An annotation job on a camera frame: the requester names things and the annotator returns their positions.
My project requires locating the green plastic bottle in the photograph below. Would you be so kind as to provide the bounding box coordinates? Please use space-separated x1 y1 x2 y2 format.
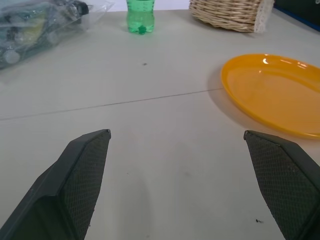
126 0 156 35

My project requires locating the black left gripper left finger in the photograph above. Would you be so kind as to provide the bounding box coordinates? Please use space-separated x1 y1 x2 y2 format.
0 128 112 240

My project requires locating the clear plastic bag of items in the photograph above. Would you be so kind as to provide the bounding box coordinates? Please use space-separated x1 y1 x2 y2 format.
0 0 116 71

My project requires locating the orange plastic plate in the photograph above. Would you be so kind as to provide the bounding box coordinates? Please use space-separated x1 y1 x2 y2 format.
220 53 320 140

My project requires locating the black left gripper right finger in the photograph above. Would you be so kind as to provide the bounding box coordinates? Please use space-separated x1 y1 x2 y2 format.
243 130 320 240

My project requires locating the dark blue box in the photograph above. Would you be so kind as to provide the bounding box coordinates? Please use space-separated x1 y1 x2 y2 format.
272 0 320 33

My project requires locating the woven wicker basket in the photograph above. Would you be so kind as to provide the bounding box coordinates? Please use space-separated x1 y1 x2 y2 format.
188 0 275 34

